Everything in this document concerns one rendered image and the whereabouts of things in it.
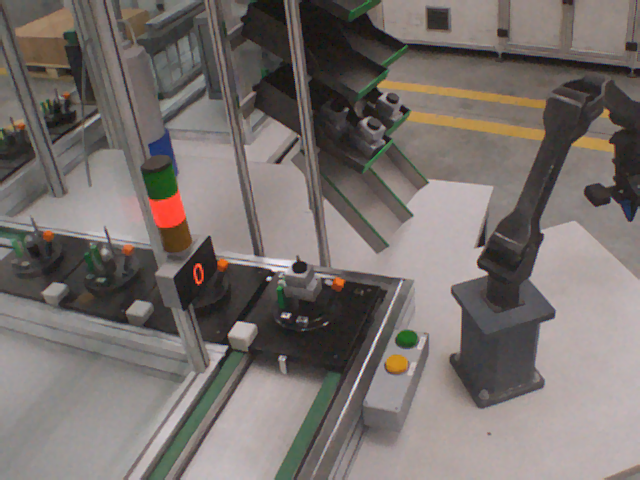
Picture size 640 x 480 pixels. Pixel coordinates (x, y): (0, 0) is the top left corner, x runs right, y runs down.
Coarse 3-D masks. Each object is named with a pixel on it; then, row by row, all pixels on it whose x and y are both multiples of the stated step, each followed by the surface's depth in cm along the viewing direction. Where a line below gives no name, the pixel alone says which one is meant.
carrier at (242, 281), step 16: (240, 272) 150; (256, 272) 149; (272, 272) 150; (208, 288) 143; (224, 288) 142; (240, 288) 145; (256, 288) 145; (192, 304) 139; (208, 304) 139; (224, 304) 141; (240, 304) 141; (208, 320) 138; (224, 320) 137; (240, 320) 138; (208, 336) 133; (224, 336) 133
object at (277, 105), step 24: (288, 72) 146; (264, 96) 138; (288, 96) 135; (312, 96) 148; (336, 96) 144; (288, 120) 139; (312, 120) 135; (360, 120) 145; (336, 144) 140; (384, 144) 144; (360, 168) 135
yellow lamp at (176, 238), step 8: (184, 224) 106; (160, 232) 106; (168, 232) 105; (176, 232) 106; (184, 232) 107; (168, 240) 106; (176, 240) 106; (184, 240) 107; (168, 248) 107; (176, 248) 107; (184, 248) 108
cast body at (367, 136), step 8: (368, 120) 137; (376, 120) 137; (352, 128) 142; (360, 128) 137; (368, 128) 136; (376, 128) 136; (384, 128) 138; (352, 136) 140; (360, 136) 138; (368, 136) 137; (376, 136) 137; (352, 144) 141; (360, 144) 139; (368, 144) 138; (376, 144) 139; (368, 152) 139; (376, 152) 140
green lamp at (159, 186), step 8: (168, 168) 100; (144, 176) 100; (152, 176) 99; (160, 176) 100; (168, 176) 101; (144, 184) 102; (152, 184) 100; (160, 184) 100; (168, 184) 101; (176, 184) 103; (152, 192) 101; (160, 192) 101; (168, 192) 102; (176, 192) 103; (152, 200) 102; (160, 200) 102
